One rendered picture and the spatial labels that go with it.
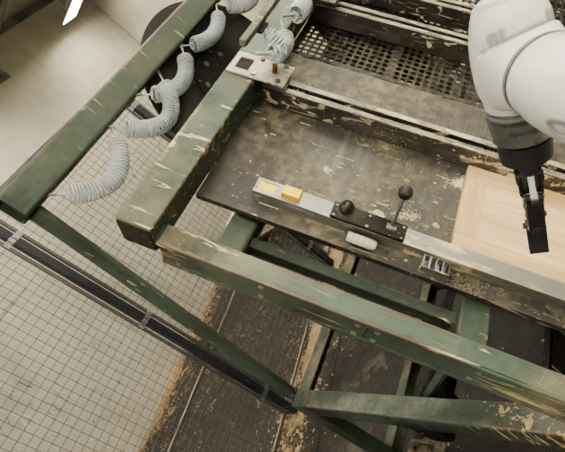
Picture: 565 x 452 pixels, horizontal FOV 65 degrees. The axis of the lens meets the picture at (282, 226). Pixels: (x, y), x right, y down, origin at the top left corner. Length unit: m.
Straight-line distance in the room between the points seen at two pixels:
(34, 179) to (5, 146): 4.79
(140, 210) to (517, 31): 0.85
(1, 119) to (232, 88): 5.30
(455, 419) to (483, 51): 1.15
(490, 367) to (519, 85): 0.67
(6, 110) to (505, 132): 6.25
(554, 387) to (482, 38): 0.77
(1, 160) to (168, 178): 5.11
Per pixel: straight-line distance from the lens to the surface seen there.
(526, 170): 0.76
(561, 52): 0.57
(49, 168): 1.55
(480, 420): 1.51
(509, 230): 1.34
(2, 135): 6.39
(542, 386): 1.14
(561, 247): 1.39
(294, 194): 1.17
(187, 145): 1.23
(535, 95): 0.56
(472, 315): 1.23
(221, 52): 2.11
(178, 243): 1.11
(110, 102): 1.70
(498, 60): 0.64
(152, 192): 1.15
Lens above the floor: 1.98
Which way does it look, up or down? 20 degrees down
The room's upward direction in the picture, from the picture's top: 52 degrees counter-clockwise
